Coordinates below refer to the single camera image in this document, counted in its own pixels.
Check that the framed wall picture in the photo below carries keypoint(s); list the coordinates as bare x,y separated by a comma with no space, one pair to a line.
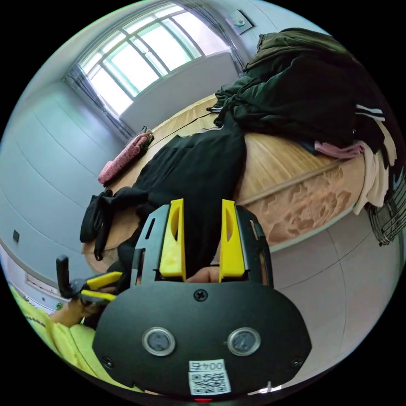
242,21

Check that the pink patterned pillow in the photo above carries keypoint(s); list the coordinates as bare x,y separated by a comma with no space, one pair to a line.
122,160

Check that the pile of clothes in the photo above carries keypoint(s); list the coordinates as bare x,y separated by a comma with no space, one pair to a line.
304,92

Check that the bed with woven mat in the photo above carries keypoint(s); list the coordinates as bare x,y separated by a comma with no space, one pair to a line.
279,165

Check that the black pants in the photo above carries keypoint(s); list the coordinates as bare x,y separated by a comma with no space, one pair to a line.
193,171

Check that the person's left forearm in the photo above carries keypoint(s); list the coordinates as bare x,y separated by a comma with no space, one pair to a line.
59,318

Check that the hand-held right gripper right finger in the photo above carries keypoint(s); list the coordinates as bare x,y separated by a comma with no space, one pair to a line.
231,244

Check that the person's body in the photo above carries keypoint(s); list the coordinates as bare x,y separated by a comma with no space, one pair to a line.
68,344

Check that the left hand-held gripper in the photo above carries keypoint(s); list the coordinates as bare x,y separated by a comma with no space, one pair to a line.
76,287

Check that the person's left hand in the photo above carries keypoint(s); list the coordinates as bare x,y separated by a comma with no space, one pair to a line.
83,310

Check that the window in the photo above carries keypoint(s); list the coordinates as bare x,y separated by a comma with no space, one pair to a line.
139,54

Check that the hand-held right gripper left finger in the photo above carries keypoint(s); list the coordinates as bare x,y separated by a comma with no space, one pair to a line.
173,241

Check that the grey curtain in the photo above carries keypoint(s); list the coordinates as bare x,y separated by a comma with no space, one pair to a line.
106,109
223,35

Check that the person's right hand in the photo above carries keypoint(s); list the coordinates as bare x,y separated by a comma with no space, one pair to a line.
203,275

